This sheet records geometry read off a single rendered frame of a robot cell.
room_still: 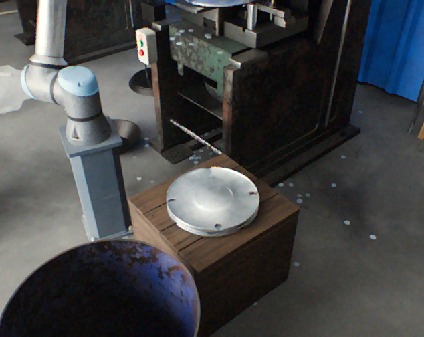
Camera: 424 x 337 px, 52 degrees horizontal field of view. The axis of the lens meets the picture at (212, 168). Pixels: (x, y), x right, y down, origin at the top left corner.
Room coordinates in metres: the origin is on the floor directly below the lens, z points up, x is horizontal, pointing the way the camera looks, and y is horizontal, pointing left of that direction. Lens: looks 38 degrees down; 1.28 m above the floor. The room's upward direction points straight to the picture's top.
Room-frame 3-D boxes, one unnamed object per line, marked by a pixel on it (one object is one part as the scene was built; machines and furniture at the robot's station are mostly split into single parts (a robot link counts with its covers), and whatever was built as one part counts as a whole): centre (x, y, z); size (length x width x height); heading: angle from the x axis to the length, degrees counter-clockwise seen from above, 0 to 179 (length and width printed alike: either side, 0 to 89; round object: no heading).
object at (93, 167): (1.26, 0.43, 0.23); 0.19 x 0.19 x 0.45; 25
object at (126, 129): (1.83, 0.51, 0.04); 0.30 x 0.30 x 0.07
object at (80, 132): (1.26, 0.43, 0.50); 0.15 x 0.15 x 0.10
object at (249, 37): (1.80, -0.13, 0.68); 0.45 x 0.30 x 0.06; 41
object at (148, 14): (1.88, 0.25, 0.62); 0.10 x 0.06 x 0.20; 41
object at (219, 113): (1.80, -0.13, 0.31); 0.43 x 0.42 x 0.01; 41
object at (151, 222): (1.01, 0.00, 0.18); 0.40 x 0.38 x 0.35; 129
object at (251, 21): (1.58, -0.15, 0.75); 0.03 x 0.03 x 0.10; 41
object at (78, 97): (1.26, 0.43, 0.62); 0.13 x 0.12 x 0.14; 66
